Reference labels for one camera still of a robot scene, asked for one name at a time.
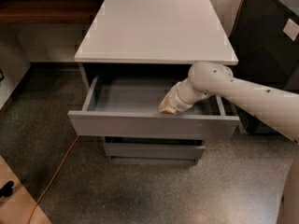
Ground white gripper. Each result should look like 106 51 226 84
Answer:
158 78 210 114

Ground grey top drawer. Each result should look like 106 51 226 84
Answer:
68 76 239 140

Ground grey drawer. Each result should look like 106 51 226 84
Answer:
103 137 205 160
68 76 239 140

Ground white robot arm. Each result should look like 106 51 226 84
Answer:
159 62 299 224

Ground grey drawer cabinet white top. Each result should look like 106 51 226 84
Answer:
75 0 238 164

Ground grey bottom drawer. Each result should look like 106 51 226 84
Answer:
103 137 205 160

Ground black cabinet on right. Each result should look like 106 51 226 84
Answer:
229 0 299 134

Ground white label on cabinet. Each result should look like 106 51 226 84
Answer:
283 19 299 41

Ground dark wooden bench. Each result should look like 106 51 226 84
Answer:
0 0 104 24

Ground orange extension cable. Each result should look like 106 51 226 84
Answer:
26 0 256 224

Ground black handle bottom left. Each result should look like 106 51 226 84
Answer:
0 181 14 198

